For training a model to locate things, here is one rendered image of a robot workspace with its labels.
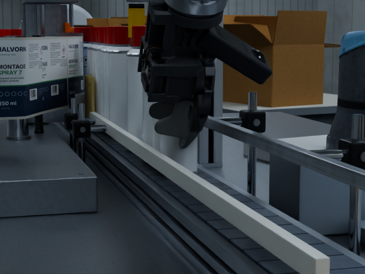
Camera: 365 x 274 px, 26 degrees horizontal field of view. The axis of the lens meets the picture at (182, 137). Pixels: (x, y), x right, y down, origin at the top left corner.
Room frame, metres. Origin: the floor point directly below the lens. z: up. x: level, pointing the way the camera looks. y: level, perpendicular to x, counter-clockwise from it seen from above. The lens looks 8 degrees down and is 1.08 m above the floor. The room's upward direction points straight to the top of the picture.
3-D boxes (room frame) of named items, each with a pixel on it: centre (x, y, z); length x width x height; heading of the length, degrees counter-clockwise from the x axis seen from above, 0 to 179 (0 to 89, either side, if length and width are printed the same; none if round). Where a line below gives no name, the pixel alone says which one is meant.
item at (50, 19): (1.74, 0.28, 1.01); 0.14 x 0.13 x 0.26; 15
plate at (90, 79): (1.64, 0.20, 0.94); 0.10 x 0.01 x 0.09; 15
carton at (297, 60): (3.30, -0.37, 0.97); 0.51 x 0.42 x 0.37; 122
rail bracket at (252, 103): (1.06, -0.07, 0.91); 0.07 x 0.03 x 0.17; 105
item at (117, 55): (1.47, 0.11, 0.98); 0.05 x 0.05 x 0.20
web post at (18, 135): (1.44, 0.30, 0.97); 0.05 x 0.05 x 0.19
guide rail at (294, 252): (1.07, 0.04, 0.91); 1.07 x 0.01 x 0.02; 15
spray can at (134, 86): (1.29, 0.07, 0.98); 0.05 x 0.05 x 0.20
